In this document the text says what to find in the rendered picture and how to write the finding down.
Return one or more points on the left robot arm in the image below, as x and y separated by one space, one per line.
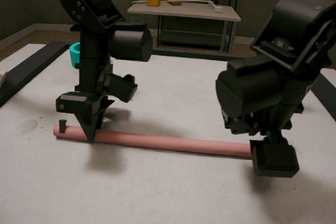
112 37

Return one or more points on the pink long bar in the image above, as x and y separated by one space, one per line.
154 141

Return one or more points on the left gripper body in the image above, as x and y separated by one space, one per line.
84 103

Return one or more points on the teal open ring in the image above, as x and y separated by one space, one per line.
74 53

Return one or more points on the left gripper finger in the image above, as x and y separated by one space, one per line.
89 123
101 115

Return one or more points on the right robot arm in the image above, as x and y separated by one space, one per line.
275 75

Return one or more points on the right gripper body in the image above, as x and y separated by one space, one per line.
272 157

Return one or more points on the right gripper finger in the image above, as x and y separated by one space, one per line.
253 131
253 143

